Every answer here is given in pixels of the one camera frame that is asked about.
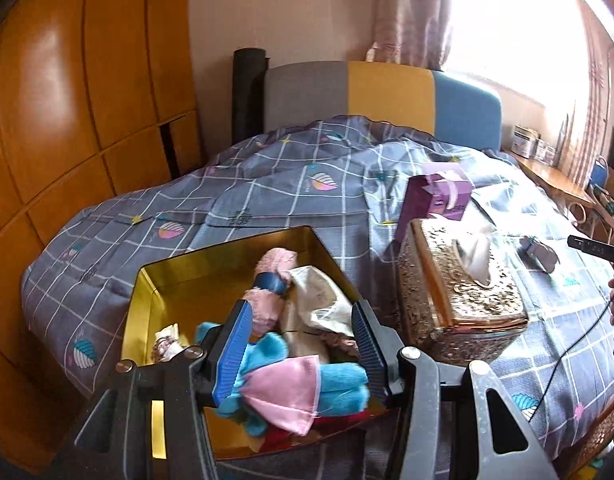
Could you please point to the cream cloth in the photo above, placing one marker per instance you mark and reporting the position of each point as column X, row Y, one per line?
column 317, row 300

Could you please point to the gold tin box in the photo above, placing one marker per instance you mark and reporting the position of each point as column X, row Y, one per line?
column 177, row 285

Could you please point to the wooden wardrobe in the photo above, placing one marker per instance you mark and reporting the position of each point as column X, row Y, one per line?
column 62, row 85

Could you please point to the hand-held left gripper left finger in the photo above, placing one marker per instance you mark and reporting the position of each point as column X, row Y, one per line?
column 234, row 355

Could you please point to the small grey clip object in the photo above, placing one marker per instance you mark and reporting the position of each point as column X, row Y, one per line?
column 542, row 255

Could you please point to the red cloth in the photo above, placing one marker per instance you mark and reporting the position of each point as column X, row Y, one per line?
column 347, row 417

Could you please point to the small floral scrunchie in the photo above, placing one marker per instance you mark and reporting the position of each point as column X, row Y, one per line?
column 167, row 347

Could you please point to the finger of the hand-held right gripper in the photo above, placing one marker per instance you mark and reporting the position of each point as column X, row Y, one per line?
column 592, row 249

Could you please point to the pink patterned curtain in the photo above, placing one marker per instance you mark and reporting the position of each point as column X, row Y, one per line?
column 412, row 10
column 589, row 110

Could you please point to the gold ornate tissue box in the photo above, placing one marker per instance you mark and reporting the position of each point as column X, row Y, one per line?
column 467, row 310

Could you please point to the purple tissue box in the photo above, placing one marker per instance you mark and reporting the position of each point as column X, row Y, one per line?
column 432, row 200

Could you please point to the pink plush roll blue band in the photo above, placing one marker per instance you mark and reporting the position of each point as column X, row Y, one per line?
column 274, row 262

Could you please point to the grey yellow blue headboard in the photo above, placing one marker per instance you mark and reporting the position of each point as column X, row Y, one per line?
column 387, row 90

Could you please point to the bright window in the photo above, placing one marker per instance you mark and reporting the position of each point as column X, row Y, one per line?
column 517, row 30

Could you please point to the wooden desk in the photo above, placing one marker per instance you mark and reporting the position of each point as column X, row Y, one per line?
column 552, row 177

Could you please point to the blue plush toy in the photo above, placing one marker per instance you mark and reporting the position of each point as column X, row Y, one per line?
column 342, row 380

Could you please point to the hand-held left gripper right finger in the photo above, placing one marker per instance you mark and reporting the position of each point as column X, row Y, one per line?
column 369, row 350

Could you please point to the white paper boxes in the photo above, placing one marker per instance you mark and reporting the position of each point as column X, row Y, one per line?
column 532, row 142

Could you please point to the wicker basket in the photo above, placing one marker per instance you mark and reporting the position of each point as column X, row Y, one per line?
column 602, row 435

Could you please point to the pink satin cloth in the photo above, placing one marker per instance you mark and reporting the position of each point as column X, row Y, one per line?
column 282, row 395

